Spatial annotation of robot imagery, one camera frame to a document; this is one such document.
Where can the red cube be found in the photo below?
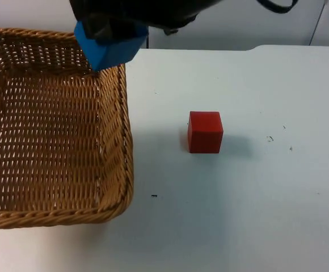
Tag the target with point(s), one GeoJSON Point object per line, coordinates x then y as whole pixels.
{"type": "Point", "coordinates": [205, 133]}

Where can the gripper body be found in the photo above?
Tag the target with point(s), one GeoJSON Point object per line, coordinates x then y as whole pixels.
{"type": "Point", "coordinates": [141, 11]}

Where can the pale brown wicker basket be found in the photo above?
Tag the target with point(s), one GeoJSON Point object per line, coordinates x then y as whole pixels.
{"type": "Point", "coordinates": [54, 136]}

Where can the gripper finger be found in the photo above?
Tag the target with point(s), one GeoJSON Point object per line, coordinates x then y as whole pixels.
{"type": "Point", "coordinates": [105, 31]}

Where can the blue cube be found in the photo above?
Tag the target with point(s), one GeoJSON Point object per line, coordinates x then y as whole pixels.
{"type": "Point", "coordinates": [116, 54]}

